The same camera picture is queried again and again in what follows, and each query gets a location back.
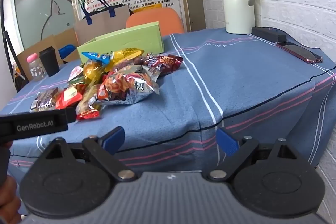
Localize red end cracker pack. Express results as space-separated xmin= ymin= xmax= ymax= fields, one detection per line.
xmin=76 ymin=84 xmax=102 ymax=121

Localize silver orange chip bag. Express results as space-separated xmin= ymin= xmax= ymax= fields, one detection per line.
xmin=97 ymin=65 xmax=159 ymax=105

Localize white red triangular snack bag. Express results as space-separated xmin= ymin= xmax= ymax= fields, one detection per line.
xmin=68 ymin=65 xmax=84 ymax=82

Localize blue snack packet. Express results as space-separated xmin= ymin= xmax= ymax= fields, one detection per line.
xmin=81 ymin=52 xmax=114 ymax=66

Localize yellow snack packet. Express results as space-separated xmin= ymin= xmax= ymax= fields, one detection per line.
xmin=109 ymin=48 xmax=144 ymax=67

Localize dark red snack packet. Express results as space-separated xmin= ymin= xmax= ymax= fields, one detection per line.
xmin=134 ymin=54 xmax=183 ymax=75

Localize orange transparent snack pack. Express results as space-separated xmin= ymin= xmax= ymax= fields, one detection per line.
xmin=83 ymin=59 xmax=105 ymax=86

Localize person's left hand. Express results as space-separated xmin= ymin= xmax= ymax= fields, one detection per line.
xmin=0 ymin=140 xmax=22 ymax=224

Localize brown snack packet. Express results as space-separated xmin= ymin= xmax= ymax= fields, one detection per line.
xmin=30 ymin=87 xmax=63 ymax=112

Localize pink lid plastic bottle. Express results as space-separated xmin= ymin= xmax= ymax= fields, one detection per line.
xmin=26 ymin=53 xmax=47 ymax=81

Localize black paper cup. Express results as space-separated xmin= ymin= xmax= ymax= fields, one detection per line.
xmin=39 ymin=46 xmax=59 ymax=77

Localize blue plastic item in box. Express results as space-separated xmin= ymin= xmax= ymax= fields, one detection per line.
xmin=59 ymin=44 xmax=76 ymax=60

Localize open cardboard box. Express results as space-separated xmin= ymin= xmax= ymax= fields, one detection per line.
xmin=17 ymin=28 xmax=80 ymax=81

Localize green cardboard box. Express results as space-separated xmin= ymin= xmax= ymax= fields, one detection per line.
xmin=77 ymin=22 xmax=164 ymax=63

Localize smartphone in red case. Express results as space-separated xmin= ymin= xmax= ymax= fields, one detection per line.
xmin=276 ymin=42 xmax=323 ymax=64

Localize black rectangular case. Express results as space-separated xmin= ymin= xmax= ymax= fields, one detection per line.
xmin=252 ymin=27 xmax=286 ymax=43

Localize cream thermos jug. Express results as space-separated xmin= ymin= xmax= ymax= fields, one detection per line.
xmin=223 ymin=0 xmax=255 ymax=35

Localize brown paper bag blue handles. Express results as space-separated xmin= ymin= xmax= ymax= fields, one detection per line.
xmin=74 ymin=0 xmax=133 ymax=45

